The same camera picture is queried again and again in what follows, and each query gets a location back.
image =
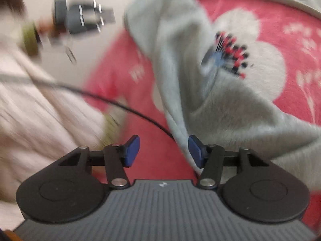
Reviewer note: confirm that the grey hoodie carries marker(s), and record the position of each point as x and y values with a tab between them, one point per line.
225	120

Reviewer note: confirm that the person's fuzzy white robe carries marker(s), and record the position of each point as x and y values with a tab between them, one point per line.
37	120

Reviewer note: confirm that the green sleeve cuff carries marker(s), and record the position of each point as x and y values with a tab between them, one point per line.
30	40

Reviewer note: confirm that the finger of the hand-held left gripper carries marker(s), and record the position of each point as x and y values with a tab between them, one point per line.
106	16

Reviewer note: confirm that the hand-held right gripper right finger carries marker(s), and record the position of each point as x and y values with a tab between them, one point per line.
195	150

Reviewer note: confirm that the red floral blanket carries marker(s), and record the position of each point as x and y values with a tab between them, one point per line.
273	22

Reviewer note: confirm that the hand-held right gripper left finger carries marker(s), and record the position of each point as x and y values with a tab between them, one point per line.
131	150

